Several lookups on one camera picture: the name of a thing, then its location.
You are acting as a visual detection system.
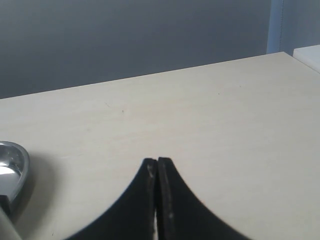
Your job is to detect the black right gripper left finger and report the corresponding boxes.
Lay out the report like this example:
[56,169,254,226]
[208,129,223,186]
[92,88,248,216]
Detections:
[69,158,157,240]

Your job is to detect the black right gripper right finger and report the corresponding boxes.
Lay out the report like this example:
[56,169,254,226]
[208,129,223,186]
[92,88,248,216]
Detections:
[157,157,247,240]

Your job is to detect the round stainless steel plate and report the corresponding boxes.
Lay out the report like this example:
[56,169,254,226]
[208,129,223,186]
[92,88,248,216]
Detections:
[0,141,30,216]

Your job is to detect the white side table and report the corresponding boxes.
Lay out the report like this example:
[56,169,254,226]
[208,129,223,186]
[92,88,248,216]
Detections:
[293,44,320,73]

